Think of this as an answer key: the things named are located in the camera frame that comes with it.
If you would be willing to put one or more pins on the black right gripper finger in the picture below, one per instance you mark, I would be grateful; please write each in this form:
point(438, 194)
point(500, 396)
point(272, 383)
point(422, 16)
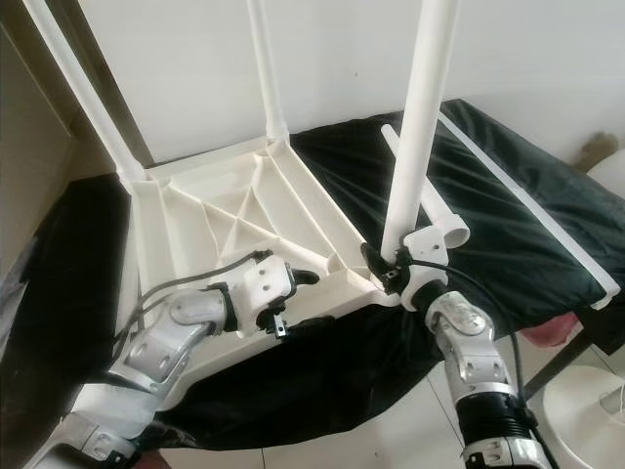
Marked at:
point(373, 257)

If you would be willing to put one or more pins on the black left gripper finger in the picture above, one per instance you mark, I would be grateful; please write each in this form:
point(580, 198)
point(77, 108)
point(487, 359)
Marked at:
point(306, 277)

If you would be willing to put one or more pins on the white plastic table leg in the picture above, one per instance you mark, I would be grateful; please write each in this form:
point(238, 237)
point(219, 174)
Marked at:
point(266, 59)
point(425, 98)
point(78, 78)
point(395, 147)

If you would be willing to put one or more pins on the white plastic table top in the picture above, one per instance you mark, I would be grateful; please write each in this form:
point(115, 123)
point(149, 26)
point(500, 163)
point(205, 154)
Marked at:
point(205, 195)

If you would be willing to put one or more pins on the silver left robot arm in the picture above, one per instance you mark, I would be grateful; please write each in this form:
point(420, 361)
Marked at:
point(166, 337)

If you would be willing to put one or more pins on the white floor fan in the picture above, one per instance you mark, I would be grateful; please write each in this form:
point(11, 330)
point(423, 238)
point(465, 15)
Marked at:
point(586, 415)

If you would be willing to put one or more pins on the brown fuzzy object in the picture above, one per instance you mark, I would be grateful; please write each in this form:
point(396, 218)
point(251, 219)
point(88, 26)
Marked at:
point(598, 151)

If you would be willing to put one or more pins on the white round appliance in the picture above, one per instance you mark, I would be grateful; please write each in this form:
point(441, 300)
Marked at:
point(610, 168)

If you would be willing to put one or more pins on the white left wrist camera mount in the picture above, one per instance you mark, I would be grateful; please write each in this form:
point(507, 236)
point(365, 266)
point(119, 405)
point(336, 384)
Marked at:
point(264, 283)

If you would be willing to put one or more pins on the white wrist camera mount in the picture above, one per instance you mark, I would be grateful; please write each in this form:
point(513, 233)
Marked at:
point(428, 242)
point(264, 283)

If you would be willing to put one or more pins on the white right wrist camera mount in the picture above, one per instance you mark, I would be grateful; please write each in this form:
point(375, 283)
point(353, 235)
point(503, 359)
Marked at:
point(428, 242)

